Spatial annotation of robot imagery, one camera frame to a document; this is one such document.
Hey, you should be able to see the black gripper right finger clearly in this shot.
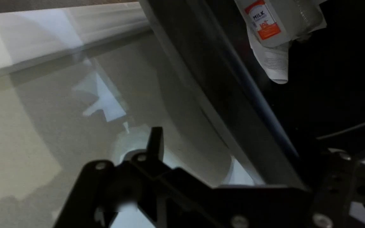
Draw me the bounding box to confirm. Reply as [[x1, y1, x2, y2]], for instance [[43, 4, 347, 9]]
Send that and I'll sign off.
[[304, 147, 365, 228]]

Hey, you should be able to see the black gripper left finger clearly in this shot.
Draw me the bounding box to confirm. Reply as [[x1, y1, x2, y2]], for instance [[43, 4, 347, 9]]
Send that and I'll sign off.
[[55, 125, 251, 228]]

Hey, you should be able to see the grey step bin with lid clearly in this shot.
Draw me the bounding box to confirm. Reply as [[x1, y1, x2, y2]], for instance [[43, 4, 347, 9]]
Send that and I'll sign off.
[[0, 0, 365, 228]]

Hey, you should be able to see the white milk carton orange label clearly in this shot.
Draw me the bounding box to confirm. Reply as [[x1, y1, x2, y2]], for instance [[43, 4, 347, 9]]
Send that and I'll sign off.
[[233, 0, 328, 48]]

